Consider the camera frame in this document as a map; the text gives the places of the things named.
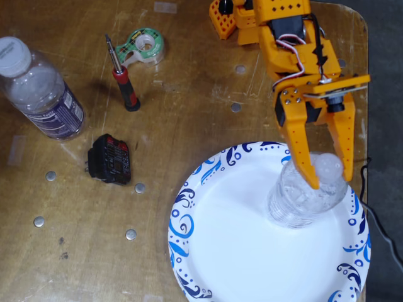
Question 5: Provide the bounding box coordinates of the black camera cable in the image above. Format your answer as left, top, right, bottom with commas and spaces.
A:
307, 12, 330, 83

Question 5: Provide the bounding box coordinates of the red black screwdriver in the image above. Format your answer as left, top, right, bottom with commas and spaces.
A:
104, 33, 142, 112

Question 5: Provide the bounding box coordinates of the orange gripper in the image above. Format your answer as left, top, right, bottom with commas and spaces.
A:
271, 72, 356, 190

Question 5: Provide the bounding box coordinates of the green tape dispenser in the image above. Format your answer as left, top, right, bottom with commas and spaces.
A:
115, 27, 167, 69

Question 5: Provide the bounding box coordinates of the white paper plate blue pattern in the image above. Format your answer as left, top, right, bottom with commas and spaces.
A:
167, 140, 372, 302

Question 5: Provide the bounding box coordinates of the gripper mounted camera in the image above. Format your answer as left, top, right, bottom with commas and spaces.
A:
313, 74, 372, 115

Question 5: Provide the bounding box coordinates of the thin black cable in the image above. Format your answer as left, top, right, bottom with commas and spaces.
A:
358, 156, 403, 268

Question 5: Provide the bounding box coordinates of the white red servo cable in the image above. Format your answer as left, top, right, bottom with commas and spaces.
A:
271, 33, 309, 92

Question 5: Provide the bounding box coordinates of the vitaminwater bottle purple label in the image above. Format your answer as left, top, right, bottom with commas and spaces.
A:
0, 36, 86, 142

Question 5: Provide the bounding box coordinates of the black red plug-in adapter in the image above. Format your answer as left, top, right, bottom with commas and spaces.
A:
83, 133, 132, 186

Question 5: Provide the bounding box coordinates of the small clear water bottle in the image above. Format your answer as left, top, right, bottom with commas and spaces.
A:
266, 150, 349, 230

